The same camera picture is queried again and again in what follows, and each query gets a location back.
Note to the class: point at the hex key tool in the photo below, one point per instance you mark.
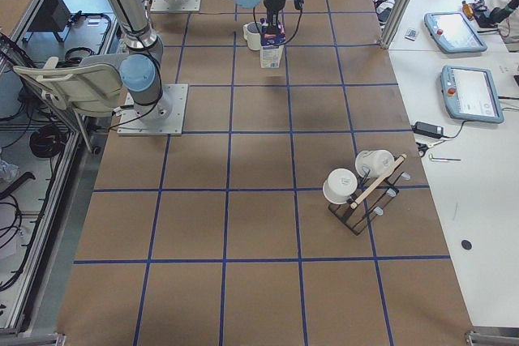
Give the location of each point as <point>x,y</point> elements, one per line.
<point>443,159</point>

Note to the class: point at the aluminium frame post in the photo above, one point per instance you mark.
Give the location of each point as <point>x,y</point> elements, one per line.
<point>403,1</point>

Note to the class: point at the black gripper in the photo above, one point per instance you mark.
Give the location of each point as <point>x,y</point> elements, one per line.
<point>274,6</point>

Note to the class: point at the teach pendant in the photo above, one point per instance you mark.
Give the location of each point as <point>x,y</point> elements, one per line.
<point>453,33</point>
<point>470,94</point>

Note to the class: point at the black box on floor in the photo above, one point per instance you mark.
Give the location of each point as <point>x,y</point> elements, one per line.
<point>52,16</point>

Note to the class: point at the black scissors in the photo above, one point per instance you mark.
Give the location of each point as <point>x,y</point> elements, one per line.
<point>424,147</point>

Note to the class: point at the white mug on rack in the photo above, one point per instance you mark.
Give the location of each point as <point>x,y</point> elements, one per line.
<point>373,163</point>
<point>339,186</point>

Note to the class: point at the white mug on rack front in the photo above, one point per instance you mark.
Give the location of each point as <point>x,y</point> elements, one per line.
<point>339,186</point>

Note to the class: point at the white mug on rack rear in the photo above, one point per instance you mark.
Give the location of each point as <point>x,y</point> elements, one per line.
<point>373,163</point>

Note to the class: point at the teach pendant lower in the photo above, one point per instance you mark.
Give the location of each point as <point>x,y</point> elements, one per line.
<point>470,94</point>

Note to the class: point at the black power adapter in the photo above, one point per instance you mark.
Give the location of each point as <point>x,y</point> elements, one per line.
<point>428,130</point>

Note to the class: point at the white plastic chair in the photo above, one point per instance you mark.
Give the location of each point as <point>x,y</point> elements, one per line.
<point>92,88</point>

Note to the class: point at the black mug rack wooden bar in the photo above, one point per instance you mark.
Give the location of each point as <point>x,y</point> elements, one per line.
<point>370,198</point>

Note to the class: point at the teach pendant upper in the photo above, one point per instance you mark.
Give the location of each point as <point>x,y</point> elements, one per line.
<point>453,33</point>

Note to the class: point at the white cup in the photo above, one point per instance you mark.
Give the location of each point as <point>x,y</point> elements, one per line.
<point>252,35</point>

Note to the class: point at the milk carton green cap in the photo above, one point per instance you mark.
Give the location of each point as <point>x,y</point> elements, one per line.
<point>271,45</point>

